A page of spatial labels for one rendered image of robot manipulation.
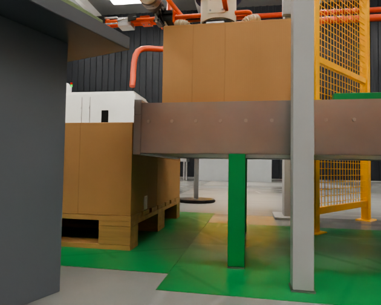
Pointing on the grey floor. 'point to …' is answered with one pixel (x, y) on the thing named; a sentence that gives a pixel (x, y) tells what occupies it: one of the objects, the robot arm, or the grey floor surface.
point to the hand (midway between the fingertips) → (164, 20)
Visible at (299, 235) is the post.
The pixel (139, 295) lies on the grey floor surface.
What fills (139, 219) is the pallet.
